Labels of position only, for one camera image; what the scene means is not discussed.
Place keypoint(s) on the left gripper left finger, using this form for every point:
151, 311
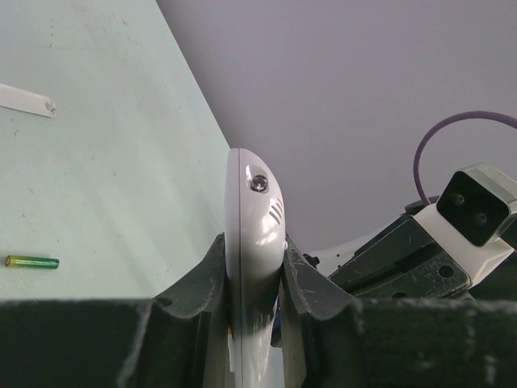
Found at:
176, 339

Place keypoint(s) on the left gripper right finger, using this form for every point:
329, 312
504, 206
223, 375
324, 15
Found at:
332, 339

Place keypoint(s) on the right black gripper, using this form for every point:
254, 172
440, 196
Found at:
402, 261

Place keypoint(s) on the white remote control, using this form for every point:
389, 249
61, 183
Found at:
255, 242

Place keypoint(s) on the green AAA battery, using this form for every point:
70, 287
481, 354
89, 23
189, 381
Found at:
16, 261

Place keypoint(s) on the white battery compartment cover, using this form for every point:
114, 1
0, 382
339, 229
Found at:
26, 101

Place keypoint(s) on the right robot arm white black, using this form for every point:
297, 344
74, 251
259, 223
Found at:
327, 261

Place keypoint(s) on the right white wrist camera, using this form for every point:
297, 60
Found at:
474, 219

